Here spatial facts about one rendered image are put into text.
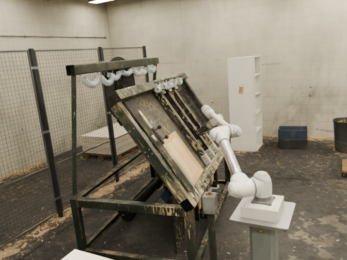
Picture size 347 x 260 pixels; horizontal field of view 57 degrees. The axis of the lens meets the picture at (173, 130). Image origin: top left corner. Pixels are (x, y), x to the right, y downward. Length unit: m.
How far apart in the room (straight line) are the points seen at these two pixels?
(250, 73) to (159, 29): 3.41
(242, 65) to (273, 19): 1.74
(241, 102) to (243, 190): 4.36
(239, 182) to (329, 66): 5.63
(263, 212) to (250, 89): 4.36
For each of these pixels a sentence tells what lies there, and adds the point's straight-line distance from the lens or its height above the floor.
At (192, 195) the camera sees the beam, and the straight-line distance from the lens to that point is 3.13.
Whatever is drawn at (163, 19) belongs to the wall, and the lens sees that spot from 9.26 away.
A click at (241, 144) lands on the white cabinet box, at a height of 0.16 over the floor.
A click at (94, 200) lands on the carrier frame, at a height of 0.79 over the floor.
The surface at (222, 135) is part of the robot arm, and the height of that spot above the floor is 1.41.
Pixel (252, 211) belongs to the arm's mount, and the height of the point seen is 0.83.
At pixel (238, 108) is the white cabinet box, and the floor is 0.98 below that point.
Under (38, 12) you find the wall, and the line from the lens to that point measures 8.48.
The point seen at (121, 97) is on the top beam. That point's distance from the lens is 3.00.
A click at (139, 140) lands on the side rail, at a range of 3.00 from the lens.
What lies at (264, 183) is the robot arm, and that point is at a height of 1.05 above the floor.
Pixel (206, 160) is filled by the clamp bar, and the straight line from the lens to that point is 3.86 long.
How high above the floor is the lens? 2.20
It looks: 13 degrees down
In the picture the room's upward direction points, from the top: 5 degrees counter-clockwise
